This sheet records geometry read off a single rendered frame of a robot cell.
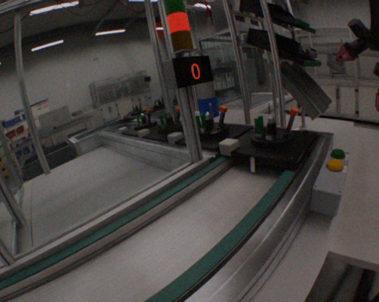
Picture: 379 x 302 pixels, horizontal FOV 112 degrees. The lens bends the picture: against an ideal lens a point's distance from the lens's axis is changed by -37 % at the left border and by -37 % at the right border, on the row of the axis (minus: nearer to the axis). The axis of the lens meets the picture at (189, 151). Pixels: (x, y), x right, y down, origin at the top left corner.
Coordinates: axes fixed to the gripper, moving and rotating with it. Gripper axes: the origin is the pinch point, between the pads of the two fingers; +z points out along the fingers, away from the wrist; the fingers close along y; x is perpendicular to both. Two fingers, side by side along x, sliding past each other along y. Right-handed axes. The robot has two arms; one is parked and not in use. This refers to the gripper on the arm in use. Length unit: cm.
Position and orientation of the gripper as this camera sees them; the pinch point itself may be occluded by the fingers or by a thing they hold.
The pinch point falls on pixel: (338, 59)
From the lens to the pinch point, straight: 94.6
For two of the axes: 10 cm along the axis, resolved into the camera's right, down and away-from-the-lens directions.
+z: -3.7, 2.6, 8.9
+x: 3.9, 9.1, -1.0
